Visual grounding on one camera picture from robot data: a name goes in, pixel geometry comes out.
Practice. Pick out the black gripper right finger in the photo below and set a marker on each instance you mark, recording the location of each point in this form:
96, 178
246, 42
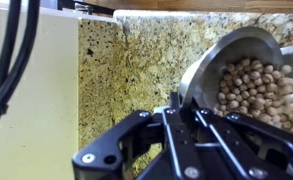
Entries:
246, 150

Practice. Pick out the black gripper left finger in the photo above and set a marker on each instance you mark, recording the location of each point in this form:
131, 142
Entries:
119, 150

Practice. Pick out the pile of tan beans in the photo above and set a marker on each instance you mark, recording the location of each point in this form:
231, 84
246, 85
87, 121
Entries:
252, 90

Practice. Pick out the stainless steel bowl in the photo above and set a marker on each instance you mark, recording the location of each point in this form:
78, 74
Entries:
219, 56

